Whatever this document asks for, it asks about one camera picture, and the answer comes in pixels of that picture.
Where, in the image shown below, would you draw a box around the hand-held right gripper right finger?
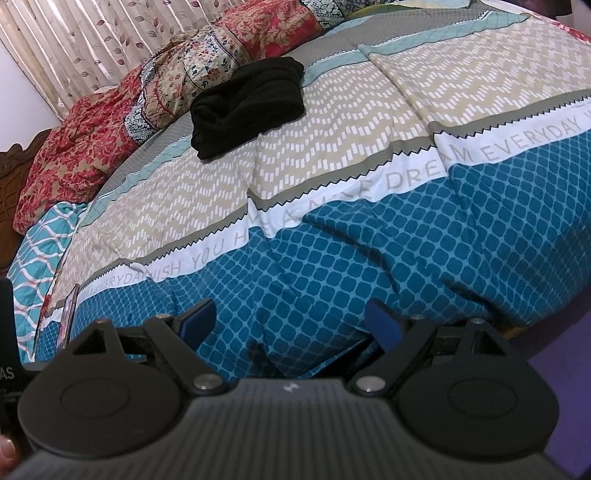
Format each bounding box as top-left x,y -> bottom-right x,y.
346,299 -> 516,396

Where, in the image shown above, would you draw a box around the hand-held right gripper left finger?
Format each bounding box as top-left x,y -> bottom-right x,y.
60,298 -> 223,394

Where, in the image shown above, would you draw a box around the black pants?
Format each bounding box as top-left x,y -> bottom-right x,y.
190,56 -> 306,161

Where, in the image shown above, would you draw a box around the person's left hand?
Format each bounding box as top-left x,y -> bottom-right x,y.
0,436 -> 21,466

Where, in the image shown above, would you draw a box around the smartphone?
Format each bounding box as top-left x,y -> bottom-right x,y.
55,284 -> 81,352

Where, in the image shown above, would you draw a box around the teal wave pattern bedsheet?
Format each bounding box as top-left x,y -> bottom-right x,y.
9,200 -> 89,366

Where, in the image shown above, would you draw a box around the patterned bed comforter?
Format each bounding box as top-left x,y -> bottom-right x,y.
34,0 -> 591,378

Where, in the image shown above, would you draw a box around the purple mat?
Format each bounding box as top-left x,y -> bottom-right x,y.
505,318 -> 591,480

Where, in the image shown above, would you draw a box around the wooden headboard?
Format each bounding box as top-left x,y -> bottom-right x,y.
0,128 -> 52,243

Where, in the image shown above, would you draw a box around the leaf print curtain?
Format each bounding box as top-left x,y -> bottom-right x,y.
0,0 -> 225,121

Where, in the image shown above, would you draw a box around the white floral bedsheet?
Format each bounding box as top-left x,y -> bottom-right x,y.
560,22 -> 591,48

